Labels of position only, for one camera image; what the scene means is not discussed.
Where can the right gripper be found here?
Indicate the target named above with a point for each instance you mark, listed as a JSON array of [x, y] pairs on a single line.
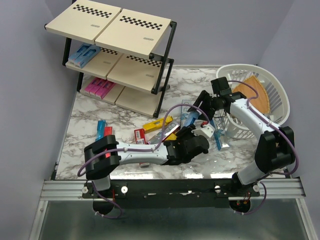
[[203, 96]]

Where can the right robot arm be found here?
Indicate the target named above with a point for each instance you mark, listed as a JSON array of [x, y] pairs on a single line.
[[275, 148]]

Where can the light blue toothpaste box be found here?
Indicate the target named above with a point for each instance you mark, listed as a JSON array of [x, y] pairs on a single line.
[[193, 115], [86, 56], [73, 57]]

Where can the white plastic dish basket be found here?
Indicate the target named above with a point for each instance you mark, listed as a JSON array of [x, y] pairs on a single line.
[[278, 99]]

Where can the red toothpaste box barcode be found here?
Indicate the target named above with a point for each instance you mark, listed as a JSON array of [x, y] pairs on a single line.
[[140, 139]]

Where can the silver red R&O box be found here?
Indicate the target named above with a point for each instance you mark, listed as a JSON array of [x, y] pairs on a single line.
[[164, 134]]

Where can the silver R&O box upper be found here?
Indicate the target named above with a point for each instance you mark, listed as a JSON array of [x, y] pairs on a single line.
[[185, 120]]

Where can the woven wicker fan tray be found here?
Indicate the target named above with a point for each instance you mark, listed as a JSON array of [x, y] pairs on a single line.
[[262, 102]]

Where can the blue metallic toothpaste box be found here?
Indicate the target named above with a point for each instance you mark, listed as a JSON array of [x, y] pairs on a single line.
[[101, 124]]

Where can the beige three-tier shelf rack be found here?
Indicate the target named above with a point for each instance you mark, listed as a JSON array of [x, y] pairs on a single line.
[[134, 51]]

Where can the black mounting rail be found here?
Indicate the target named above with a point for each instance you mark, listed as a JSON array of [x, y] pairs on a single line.
[[177, 193]]

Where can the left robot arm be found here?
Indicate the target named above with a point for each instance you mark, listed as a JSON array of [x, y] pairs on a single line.
[[97, 168]]

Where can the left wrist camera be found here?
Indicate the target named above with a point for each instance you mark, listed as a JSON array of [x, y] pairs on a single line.
[[206, 131]]

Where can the pink toothpaste box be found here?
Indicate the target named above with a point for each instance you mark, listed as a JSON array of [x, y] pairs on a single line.
[[90, 89], [102, 81], [105, 89]]

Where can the red R&O toothpaste box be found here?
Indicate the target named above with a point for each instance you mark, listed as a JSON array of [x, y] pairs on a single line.
[[108, 130]]

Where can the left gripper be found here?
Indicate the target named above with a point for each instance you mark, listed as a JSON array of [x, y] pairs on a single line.
[[186, 131]]

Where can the yellow toothpaste box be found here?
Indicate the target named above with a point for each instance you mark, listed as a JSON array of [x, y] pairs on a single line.
[[157, 124], [171, 137]]

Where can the silver blue R&O box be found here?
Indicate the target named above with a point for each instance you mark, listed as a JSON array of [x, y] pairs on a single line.
[[220, 134]]

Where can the pink toothpaste box back side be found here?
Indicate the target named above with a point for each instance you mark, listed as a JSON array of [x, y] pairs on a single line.
[[105, 89]]

